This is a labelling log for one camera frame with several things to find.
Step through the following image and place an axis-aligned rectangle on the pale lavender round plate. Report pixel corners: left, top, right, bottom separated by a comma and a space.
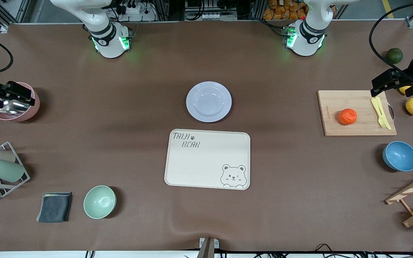
186, 81, 232, 123

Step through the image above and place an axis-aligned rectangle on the shiny metal scoop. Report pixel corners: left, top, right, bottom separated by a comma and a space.
0, 99, 30, 114

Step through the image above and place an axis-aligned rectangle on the cream bear print tray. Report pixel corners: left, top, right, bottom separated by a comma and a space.
164, 129, 251, 190

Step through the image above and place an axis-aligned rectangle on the white wire cup rack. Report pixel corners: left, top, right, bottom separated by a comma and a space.
0, 142, 30, 198

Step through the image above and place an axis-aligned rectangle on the dark grey folded cloth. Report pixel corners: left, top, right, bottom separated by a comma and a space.
36, 192, 73, 223

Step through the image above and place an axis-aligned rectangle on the pile of orange fruit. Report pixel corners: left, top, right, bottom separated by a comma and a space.
263, 0, 336, 21

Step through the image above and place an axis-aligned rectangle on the wooden cutting board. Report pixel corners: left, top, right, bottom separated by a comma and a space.
317, 90, 397, 137

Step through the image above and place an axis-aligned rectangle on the pink bowl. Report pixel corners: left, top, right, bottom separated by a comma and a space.
0, 82, 41, 122

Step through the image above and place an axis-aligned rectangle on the wooden peg rack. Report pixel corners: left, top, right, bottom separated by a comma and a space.
385, 168, 413, 228

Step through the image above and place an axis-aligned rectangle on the mint green bowl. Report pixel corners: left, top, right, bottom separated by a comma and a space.
83, 185, 117, 219

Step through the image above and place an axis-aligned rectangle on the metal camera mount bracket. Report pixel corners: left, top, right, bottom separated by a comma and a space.
196, 237, 219, 258

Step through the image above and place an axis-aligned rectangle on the mint green cup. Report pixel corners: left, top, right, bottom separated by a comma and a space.
0, 159, 25, 183

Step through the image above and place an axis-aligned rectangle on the white power strip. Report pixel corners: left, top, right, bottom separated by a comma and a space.
115, 0, 157, 22

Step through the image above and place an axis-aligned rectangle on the yellow plastic fork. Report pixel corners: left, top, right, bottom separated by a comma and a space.
371, 97, 388, 129

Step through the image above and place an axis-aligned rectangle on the dark green lime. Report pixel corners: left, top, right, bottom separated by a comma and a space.
386, 48, 404, 65

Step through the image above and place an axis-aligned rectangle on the blue bowl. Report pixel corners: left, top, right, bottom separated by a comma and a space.
383, 141, 413, 172

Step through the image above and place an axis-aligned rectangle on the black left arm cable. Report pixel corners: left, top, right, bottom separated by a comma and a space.
369, 0, 413, 81

